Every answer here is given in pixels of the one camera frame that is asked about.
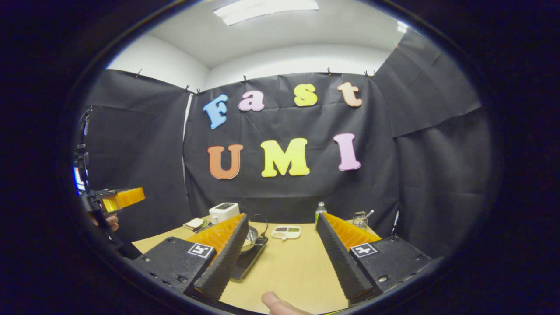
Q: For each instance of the white divided bean dish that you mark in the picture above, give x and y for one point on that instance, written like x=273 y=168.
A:
x=286 y=232

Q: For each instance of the small ceiling light panel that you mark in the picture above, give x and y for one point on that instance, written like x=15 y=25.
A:
x=401 y=27

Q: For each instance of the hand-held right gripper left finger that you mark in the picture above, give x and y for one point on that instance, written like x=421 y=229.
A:
x=223 y=258

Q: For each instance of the white toaster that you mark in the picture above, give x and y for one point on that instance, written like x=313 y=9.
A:
x=223 y=212

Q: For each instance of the black induction cooktop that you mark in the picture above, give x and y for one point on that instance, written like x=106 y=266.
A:
x=249 y=260

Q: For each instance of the black backdrop cloth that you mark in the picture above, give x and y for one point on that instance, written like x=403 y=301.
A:
x=144 y=153

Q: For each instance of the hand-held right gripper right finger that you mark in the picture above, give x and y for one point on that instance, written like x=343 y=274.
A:
x=341 y=258

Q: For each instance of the stainless steel pot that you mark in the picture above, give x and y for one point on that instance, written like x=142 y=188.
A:
x=250 y=238

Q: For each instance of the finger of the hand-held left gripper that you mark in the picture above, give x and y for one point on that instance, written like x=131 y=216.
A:
x=127 y=199

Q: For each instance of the large ceiling light panel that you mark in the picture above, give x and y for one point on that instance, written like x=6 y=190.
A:
x=267 y=9

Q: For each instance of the bread slice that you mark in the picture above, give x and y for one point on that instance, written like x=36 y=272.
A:
x=194 y=223

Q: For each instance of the green drink bottle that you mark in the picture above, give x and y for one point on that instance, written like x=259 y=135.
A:
x=320 y=212

